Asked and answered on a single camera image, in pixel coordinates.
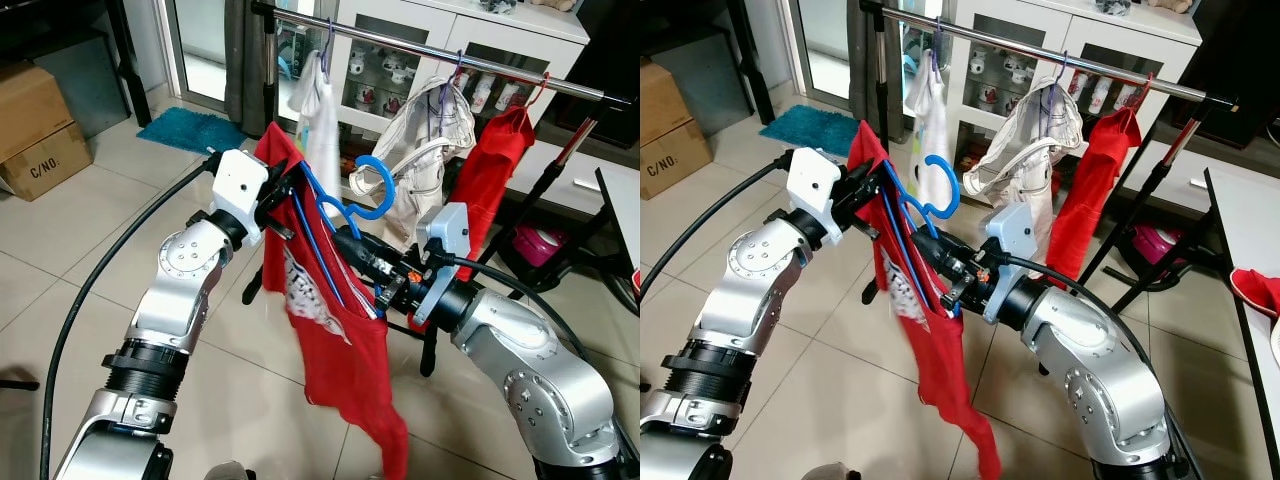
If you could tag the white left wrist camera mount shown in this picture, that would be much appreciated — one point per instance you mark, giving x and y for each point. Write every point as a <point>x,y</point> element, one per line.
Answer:
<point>238,185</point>
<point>812,185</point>

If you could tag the purple clothes hanger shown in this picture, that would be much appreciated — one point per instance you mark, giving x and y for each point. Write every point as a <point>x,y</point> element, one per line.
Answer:
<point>445,105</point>
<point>937,48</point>
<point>1050,105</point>
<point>328,48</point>

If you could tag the silver clothes rack rail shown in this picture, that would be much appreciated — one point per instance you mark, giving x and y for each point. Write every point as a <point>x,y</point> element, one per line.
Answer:
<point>1000,40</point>
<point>400,44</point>

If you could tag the red clothes hanger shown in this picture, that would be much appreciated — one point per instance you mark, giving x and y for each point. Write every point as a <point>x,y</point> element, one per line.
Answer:
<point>540,88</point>
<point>1142,88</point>

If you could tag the white glass door cabinet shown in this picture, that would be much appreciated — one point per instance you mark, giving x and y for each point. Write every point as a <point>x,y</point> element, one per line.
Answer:
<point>1030,15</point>
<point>420,15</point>

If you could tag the white table with dark edge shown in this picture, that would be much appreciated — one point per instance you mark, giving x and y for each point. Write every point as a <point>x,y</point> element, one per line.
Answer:
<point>1245,230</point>
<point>625,210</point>

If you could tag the grey curtain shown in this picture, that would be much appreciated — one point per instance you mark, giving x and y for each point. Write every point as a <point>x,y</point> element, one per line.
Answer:
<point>245,70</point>
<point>860,70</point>

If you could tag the cardboard box with black print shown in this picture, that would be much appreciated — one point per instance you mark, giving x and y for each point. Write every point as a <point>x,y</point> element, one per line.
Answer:
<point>675,160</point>
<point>50,165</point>

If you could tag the black clothes rack frame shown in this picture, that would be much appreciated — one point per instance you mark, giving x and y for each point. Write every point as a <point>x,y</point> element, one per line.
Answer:
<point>880,80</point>
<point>268,80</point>

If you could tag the black metal base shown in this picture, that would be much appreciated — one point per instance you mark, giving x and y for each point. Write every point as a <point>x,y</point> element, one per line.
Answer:
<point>18,379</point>

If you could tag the red cloth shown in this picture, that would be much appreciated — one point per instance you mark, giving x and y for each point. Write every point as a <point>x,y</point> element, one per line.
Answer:
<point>1258,290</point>

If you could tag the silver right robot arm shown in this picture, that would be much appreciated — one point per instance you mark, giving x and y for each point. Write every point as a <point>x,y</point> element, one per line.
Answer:
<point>1100,380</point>
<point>540,380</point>

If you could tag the teal floor mat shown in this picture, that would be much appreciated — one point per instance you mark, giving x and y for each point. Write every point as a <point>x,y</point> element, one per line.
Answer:
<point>810,128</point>
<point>190,130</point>

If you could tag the black metal desk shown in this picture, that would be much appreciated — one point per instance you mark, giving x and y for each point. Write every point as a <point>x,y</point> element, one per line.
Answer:
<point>750,60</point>
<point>125,60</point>

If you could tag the cream jacket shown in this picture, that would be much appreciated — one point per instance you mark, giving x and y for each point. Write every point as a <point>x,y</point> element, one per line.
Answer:
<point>1020,140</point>
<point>420,150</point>

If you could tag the blue plastic clothes hanger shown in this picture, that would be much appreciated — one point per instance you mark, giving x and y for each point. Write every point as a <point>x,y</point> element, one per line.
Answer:
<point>955,185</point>
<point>390,190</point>

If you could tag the black furniture panel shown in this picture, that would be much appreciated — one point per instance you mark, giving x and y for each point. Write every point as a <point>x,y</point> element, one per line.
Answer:
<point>615,50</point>
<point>1240,60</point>

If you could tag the plain cardboard box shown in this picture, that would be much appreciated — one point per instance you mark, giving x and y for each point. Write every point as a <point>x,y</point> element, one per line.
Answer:
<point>660,100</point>
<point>30,105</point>

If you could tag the white monster print shirt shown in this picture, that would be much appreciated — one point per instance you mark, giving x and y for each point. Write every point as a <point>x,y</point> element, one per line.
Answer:
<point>320,130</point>
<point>930,120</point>

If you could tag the grey robot left leg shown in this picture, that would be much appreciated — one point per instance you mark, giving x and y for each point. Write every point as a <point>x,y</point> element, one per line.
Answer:
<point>825,473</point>
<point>228,472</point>

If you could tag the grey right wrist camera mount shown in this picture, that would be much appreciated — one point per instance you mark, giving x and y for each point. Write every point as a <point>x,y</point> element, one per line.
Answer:
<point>1012,230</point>
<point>447,228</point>

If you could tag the plain red shirt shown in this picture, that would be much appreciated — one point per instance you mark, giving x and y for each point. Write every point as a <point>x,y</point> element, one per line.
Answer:
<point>495,170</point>
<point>1095,180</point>

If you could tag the red shirt with white print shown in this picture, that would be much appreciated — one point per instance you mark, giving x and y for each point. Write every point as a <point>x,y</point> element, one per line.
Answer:
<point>940,370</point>
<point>340,360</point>

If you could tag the glass sliding door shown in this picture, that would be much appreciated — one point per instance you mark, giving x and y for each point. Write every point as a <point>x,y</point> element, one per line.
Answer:
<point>200,50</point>
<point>820,45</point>

